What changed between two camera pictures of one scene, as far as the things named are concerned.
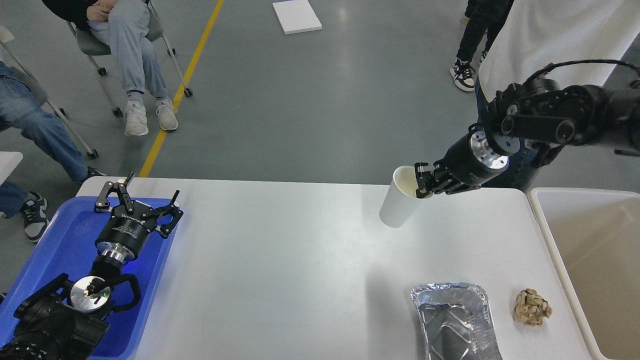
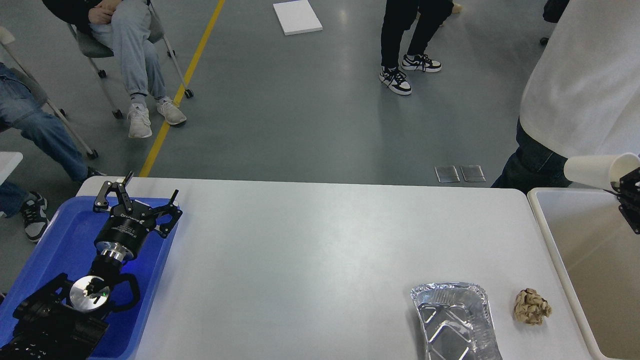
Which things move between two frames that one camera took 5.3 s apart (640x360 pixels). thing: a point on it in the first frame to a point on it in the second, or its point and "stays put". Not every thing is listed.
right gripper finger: (463, 188) to (630, 209)
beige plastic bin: (594, 235) stays put
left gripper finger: (173, 209) stays put
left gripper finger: (102, 204) stays put
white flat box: (296, 16) stays put
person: (480, 16) to (399, 16)
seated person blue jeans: (21, 110) stays put
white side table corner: (8, 161) stays put
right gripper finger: (425, 188) to (628, 188)
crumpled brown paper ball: (530, 308) stays put
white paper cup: (401, 200) to (600, 171)
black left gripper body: (125, 234) stays put
